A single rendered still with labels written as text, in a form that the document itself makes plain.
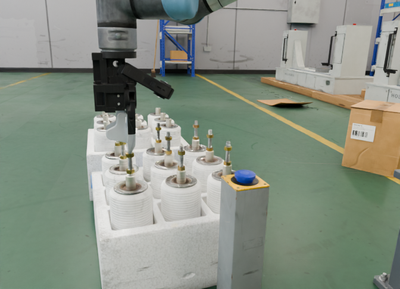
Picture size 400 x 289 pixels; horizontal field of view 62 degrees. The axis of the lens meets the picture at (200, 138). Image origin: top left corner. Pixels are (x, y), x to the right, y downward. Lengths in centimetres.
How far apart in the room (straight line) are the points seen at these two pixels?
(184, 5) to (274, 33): 683
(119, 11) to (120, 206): 39
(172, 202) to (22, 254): 49
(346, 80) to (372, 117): 227
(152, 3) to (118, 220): 45
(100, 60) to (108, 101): 8
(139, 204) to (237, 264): 24
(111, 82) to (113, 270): 39
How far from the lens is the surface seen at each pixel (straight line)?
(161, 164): 90
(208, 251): 81
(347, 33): 392
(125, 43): 67
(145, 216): 76
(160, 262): 79
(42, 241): 111
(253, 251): 69
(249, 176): 63
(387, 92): 322
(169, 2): 62
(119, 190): 75
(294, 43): 517
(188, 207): 77
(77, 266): 98
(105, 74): 68
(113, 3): 67
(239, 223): 64
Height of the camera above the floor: 56
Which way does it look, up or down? 16 degrees down
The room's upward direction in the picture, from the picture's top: 1 degrees clockwise
